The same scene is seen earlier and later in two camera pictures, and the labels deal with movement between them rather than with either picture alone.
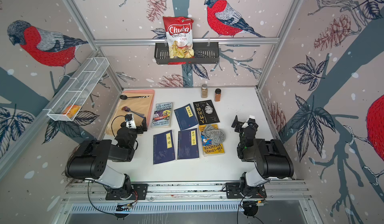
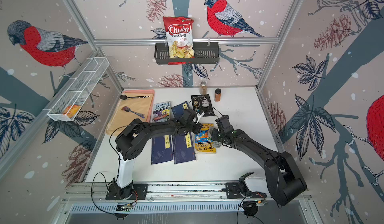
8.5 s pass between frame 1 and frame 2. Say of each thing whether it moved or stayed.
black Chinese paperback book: moved
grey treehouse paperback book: stayed
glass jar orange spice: stayed
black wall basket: stayed
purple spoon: stayed
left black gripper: moved
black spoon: stayed
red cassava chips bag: stayed
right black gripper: moved
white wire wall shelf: stayed
